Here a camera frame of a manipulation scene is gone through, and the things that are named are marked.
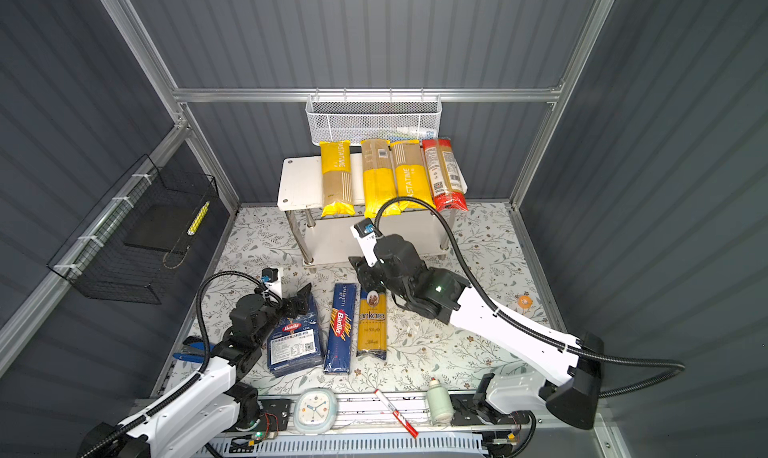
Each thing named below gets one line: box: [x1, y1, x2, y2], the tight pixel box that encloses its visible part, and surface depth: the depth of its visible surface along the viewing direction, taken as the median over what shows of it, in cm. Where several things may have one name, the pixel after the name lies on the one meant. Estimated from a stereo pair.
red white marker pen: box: [374, 389, 419, 439], surface depth 75 cm
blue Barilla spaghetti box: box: [323, 283, 357, 375], surface depth 86 cm
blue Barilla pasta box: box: [267, 294, 324, 378], surface depth 80 cm
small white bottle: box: [426, 378, 454, 427], surface depth 71 cm
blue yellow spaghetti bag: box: [356, 287, 387, 360], surface depth 88 cm
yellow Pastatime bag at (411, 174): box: [390, 140, 433, 209], surface depth 81 cm
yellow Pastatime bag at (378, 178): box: [360, 139, 401, 218], surface depth 79 cm
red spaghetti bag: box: [422, 138, 468, 212], surface depth 78 cm
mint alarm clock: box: [293, 387, 338, 434], surface depth 74 cm
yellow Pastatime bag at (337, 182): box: [319, 140, 356, 218], surface depth 78 cm
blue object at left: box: [172, 336, 216, 363], surface depth 84 cm
